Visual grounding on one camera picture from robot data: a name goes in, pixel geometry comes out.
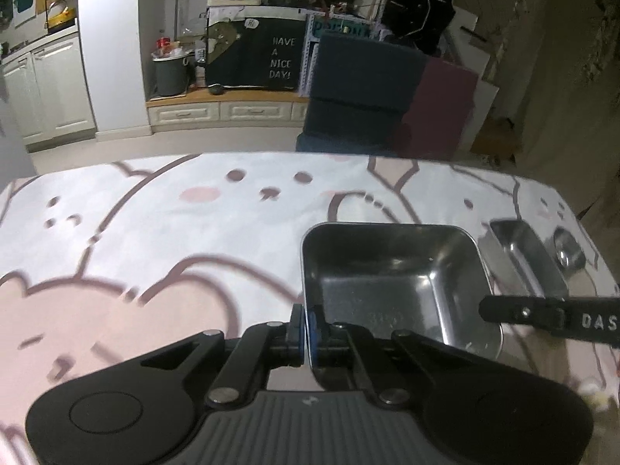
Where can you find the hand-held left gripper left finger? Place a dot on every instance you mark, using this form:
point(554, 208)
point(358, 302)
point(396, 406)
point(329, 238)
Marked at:
point(299, 334)

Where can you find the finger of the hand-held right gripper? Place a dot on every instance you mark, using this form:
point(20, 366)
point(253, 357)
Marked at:
point(523, 310)

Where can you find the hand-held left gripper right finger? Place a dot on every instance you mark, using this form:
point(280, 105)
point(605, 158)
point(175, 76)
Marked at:
point(317, 344)

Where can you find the small rectangular steel tray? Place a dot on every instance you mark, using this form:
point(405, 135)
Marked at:
point(528, 259)

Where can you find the large square steel tray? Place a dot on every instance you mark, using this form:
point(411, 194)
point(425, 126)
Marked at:
point(387, 276)

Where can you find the small round steel cup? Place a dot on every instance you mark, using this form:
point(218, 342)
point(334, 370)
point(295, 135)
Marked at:
point(569, 248)

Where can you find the cardboard box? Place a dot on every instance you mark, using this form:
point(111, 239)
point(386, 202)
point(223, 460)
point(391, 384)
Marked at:
point(499, 138)

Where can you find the maroon panel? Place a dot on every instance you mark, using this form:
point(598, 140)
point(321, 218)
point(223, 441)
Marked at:
point(441, 111)

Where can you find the low wooden-top drawer cabinet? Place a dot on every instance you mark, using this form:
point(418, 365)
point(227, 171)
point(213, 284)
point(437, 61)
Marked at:
point(227, 111)

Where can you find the dark blue chair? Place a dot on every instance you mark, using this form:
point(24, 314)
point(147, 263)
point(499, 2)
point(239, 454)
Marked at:
point(358, 92)

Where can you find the black printed cloth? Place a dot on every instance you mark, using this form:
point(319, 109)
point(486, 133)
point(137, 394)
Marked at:
point(256, 53)

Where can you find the grey trash bin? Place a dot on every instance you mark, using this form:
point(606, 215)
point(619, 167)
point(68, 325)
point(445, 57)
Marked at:
point(169, 75)

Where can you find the black hanging garment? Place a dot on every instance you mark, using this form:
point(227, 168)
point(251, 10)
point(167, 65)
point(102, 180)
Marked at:
point(421, 5)

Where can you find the white kitchen cabinets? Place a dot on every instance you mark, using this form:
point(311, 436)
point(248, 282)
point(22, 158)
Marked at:
point(48, 92)

